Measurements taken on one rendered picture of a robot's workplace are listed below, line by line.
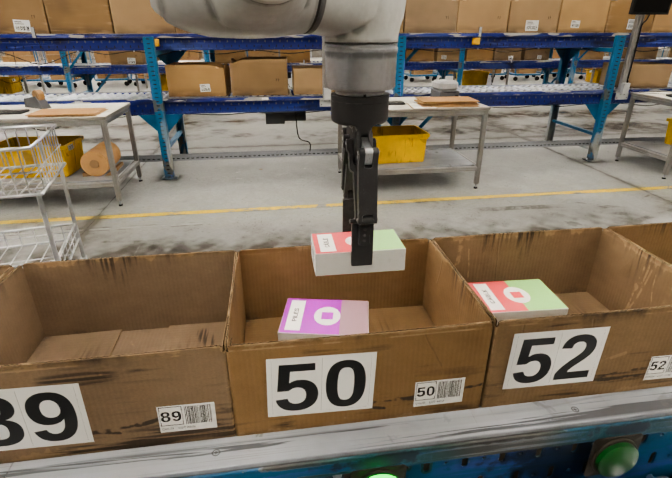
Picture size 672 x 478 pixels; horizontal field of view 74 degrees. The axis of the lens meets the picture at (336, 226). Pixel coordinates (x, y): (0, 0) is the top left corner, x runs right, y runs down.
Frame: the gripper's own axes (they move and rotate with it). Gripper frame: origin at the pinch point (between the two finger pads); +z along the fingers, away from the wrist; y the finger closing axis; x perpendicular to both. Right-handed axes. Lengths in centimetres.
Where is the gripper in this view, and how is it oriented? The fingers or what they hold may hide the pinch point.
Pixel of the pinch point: (356, 234)
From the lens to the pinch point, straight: 65.7
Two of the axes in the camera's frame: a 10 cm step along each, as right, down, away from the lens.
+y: -1.4, -4.0, 9.0
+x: -9.9, 0.5, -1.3
